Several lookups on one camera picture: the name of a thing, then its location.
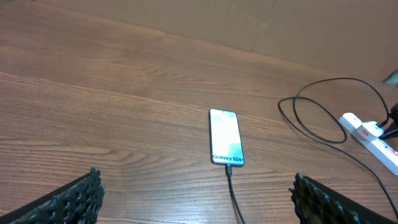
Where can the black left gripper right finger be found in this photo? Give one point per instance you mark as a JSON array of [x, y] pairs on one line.
[[316, 203]]

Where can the white power strip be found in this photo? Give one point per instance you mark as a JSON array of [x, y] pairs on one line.
[[379, 148]]

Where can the Samsung Galaxy smartphone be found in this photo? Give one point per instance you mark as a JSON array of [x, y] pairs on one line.
[[225, 138]]

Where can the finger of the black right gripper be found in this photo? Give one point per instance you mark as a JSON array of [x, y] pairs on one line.
[[391, 131]]

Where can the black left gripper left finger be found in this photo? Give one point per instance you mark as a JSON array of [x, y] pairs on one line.
[[76, 202]]

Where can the white charger adapter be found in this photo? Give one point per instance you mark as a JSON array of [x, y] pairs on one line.
[[369, 131]]

